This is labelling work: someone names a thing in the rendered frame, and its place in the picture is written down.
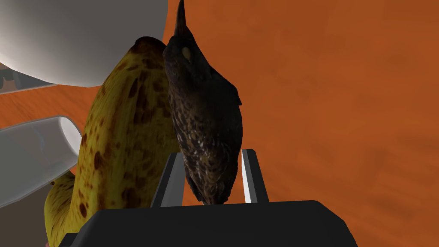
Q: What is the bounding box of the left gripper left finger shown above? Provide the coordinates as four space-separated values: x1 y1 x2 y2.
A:
150 152 186 208

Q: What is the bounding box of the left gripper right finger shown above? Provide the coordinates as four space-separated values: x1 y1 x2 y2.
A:
241 149 270 204

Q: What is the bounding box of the black overripe banana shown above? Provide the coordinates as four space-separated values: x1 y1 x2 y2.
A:
162 0 244 206

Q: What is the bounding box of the yellow spotted banana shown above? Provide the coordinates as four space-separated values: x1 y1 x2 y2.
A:
44 36 181 247

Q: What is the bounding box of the white mug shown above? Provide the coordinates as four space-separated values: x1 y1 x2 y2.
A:
0 116 83 208

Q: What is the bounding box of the white round bowl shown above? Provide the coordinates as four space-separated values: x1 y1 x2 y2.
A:
0 0 168 88

